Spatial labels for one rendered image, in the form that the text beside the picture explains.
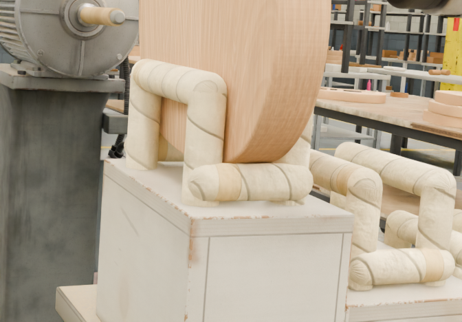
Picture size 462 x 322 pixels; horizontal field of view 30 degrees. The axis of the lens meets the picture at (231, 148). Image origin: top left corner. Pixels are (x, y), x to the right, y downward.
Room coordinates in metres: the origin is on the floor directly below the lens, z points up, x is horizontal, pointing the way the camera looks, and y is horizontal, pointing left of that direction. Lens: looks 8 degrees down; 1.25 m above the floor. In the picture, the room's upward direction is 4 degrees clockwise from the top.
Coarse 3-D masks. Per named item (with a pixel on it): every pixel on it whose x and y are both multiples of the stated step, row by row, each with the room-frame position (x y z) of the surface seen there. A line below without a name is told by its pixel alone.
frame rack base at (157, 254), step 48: (144, 192) 0.77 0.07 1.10; (144, 240) 0.76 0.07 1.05; (192, 240) 0.65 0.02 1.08; (240, 240) 0.67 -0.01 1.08; (288, 240) 0.69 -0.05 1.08; (336, 240) 0.70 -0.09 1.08; (144, 288) 0.75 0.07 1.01; (192, 288) 0.65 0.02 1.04; (240, 288) 0.67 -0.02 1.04; (288, 288) 0.69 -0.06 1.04; (336, 288) 0.71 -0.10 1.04
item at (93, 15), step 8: (88, 8) 1.65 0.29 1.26; (96, 8) 1.60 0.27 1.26; (104, 8) 1.56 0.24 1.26; (112, 8) 1.52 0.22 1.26; (80, 16) 1.68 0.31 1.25; (88, 16) 1.63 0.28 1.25; (96, 16) 1.58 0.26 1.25; (104, 16) 1.53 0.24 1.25; (104, 24) 1.56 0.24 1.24; (112, 24) 1.52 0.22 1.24; (120, 24) 1.53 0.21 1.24
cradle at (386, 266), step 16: (368, 256) 0.76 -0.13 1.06; (384, 256) 0.76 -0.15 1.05; (400, 256) 0.77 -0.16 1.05; (416, 256) 0.77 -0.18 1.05; (432, 256) 0.78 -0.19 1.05; (448, 256) 0.79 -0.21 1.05; (352, 272) 0.75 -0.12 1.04; (368, 272) 0.75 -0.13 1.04; (384, 272) 0.75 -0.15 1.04; (400, 272) 0.76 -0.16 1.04; (416, 272) 0.77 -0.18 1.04; (432, 272) 0.78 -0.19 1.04; (448, 272) 0.78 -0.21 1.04
